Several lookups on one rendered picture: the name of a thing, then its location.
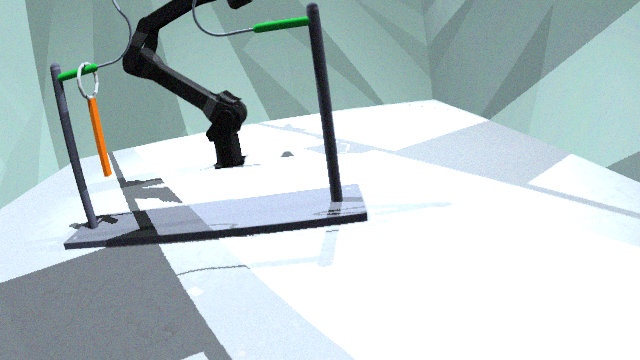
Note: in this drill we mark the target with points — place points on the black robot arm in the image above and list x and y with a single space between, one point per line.
226 111

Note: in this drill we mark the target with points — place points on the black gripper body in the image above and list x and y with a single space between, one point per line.
235 4

